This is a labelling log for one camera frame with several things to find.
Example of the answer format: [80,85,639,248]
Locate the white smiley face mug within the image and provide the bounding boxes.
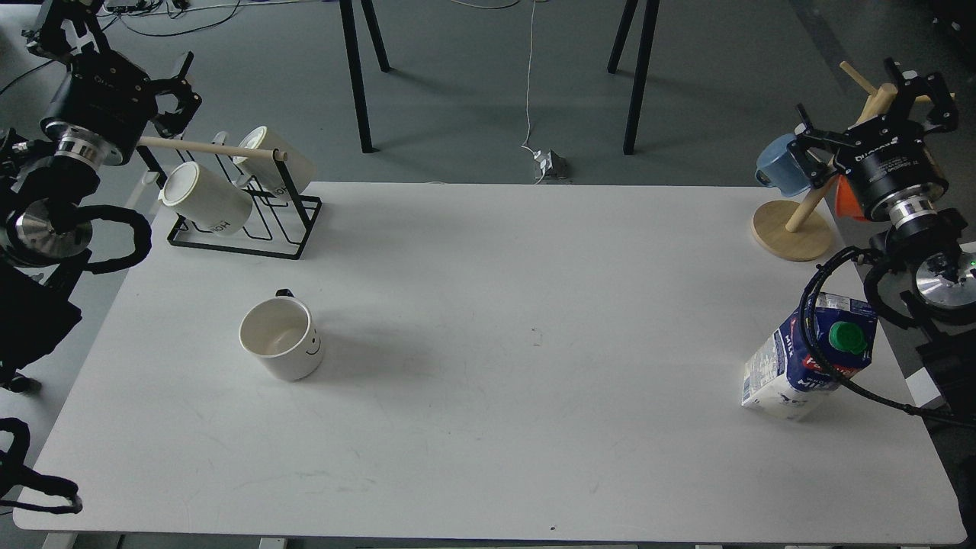
[238,288,324,382]

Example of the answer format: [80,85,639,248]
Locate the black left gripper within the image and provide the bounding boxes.
[22,1,202,165]

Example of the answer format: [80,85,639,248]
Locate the front white mug on rack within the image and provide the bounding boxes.
[158,161,253,236]

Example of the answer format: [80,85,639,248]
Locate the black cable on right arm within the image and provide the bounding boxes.
[798,246,976,428]

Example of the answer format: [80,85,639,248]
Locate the black wire mug rack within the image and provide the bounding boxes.
[136,127,323,260]

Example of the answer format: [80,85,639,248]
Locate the orange mug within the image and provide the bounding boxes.
[834,173,869,222]

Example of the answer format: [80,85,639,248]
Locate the black table legs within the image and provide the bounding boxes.
[606,1,661,156]
[339,0,391,154]

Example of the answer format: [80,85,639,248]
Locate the blue white milk carton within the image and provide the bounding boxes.
[741,292,878,421]

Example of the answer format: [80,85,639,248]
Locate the blue mug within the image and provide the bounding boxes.
[754,134,811,197]

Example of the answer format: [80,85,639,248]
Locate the wooden mug tree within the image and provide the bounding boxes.
[752,63,966,265]

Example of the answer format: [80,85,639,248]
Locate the white mug on rack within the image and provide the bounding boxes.
[158,161,253,236]
[233,126,315,196]

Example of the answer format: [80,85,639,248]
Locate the black left table legs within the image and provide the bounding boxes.
[339,0,391,154]

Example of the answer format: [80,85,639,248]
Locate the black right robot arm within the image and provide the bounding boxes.
[788,58,974,429]

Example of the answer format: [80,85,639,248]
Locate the white floor cable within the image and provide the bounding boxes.
[450,0,551,184]

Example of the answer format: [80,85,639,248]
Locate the rear white mug on rack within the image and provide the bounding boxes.
[233,126,315,196]

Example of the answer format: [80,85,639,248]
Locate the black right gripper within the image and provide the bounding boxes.
[787,58,958,222]

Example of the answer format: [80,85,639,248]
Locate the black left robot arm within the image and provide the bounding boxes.
[1,1,202,393]

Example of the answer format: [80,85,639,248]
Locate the black right table legs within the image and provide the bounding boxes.
[606,1,661,156]

